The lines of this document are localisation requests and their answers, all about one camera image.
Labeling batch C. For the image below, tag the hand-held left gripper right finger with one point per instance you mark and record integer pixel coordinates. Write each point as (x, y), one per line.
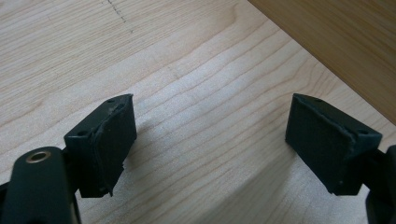
(323, 143)

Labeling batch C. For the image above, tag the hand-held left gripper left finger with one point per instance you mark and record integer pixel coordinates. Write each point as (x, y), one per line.
(109, 143)

